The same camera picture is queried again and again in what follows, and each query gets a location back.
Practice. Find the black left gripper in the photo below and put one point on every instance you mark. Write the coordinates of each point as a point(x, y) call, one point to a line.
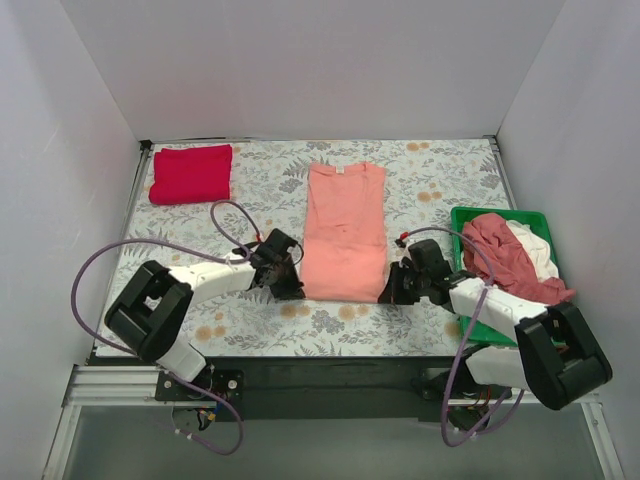
point(282, 270)

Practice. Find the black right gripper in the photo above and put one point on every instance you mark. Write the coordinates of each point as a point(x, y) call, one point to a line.
point(403, 282)

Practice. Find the salmon pink t shirt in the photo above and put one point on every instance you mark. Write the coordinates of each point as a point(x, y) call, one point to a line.
point(345, 243)

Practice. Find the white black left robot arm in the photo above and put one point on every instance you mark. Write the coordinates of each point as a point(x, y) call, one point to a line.
point(149, 312)

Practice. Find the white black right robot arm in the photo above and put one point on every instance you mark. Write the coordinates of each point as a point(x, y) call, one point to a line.
point(556, 356)

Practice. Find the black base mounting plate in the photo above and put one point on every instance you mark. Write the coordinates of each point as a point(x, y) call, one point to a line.
point(294, 388)

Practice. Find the floral patterned table mat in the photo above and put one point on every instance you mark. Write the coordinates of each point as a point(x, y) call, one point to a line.
point(425, 179)

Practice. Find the dusty rose t shirt in tray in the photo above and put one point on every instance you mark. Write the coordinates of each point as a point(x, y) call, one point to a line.
point(498, 254)

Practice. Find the white t shirt in tray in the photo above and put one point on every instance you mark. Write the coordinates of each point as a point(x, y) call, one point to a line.
point(537, 249)

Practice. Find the folded red t shirt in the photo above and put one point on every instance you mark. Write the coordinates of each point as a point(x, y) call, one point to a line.
point(192, 175)

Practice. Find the green plastic tray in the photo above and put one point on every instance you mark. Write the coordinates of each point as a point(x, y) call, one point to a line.
point(536, 220)

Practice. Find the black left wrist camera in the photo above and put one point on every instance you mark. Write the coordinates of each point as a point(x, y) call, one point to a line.
point(276, 247)

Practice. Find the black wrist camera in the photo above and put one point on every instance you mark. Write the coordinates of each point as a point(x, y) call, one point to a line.
point(276, 247)
point(426, 256)

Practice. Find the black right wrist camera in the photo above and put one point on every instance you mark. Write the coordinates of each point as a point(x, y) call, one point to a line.
point(426, 256)

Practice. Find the aluminium frame rail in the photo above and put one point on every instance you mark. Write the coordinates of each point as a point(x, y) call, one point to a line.
point(110, 383)

